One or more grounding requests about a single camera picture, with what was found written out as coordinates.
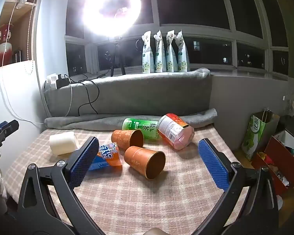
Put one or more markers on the white green stand-up pouch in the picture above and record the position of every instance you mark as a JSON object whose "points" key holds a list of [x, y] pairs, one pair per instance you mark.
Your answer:
{"points": [[171, 56], [159, 56], [183, 58], [147, 56]]}

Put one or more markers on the grey fleece blanket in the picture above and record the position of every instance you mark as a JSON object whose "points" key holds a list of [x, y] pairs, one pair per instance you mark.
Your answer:
{"points": [[149, 95]]}

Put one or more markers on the orange paper cup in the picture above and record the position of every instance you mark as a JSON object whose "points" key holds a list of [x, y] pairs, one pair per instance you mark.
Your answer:
{"points": [[123, 138], [139, 160]]}

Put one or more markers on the black charger plug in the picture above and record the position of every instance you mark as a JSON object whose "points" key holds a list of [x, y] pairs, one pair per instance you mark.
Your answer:
{"points": [[62, 81]]}

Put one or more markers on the pink drink bottle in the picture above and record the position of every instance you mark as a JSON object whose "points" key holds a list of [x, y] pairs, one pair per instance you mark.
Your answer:
{"points": [[172, 129]]}

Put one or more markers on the green tea bottle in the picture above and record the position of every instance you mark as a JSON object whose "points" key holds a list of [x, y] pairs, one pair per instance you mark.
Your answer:
{"points": [[137, 125]]}

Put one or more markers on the black tripod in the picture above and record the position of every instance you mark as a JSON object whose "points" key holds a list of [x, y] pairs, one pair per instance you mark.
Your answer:
{"points": [[117, 53]]}

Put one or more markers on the white power strip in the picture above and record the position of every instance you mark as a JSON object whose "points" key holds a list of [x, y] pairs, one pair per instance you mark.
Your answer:
{"points": [[51, 79]]}

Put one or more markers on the plaid pink blanket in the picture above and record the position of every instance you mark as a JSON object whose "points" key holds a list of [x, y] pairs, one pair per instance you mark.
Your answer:
{"points": [[137, 200]]}

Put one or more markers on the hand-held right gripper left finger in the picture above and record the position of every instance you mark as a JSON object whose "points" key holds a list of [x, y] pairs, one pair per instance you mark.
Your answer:
{"points": [[84, 161]]}

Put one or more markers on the wooden wall shelf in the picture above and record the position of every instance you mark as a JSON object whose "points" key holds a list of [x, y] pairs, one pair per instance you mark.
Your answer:
{"points": [[22, 29]]}

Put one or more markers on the white window frame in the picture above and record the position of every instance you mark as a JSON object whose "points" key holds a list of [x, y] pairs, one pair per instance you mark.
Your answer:
{"points": [[210, 33]]}

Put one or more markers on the white plastic cup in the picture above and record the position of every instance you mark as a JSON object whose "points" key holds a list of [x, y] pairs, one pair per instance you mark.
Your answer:
{"points": [[62, 143]]}

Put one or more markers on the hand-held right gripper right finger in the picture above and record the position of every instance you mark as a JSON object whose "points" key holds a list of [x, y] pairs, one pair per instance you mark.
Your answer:
{"points": [[214, 166]]}

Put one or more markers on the red white vase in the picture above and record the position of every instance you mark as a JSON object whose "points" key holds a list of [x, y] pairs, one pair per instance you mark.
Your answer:
{"points": [[3, 44]]}

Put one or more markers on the red cardboard box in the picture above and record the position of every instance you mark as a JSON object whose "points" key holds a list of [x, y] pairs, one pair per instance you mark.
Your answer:
{"points": [[276, 156]]}

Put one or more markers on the green paper bag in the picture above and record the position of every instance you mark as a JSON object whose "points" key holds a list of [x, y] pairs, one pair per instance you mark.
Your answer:
{"points": [[256, 137]]}

